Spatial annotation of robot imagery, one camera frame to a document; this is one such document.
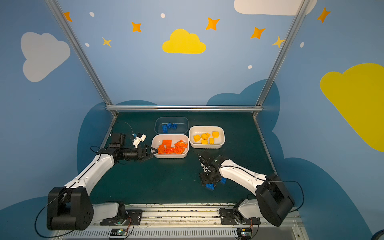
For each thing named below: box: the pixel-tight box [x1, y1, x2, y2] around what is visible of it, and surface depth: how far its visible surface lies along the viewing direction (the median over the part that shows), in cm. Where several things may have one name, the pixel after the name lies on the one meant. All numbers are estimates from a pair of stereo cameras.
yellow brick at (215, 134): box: [212, 131, 220, 138], surface depth 109 cm
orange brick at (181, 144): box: [174, 139, 188, 148], surface depth 103 cm
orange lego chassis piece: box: [164, 146, 185, 155], surface depth 99 cm
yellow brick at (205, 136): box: [201, 132, 211, 140], surface depth 108 cm
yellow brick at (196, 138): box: [193, 134, 201, 142], surface depth 106 cm
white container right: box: [188, 125, 226, 149], surface depth 107 cm
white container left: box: [151, 134, 190, 159], surface depth 103 cm
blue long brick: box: [162, 124, 168, 133], surface depth 113 cm
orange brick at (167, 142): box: [162, 140, 172, 148], surface depth 105 cm
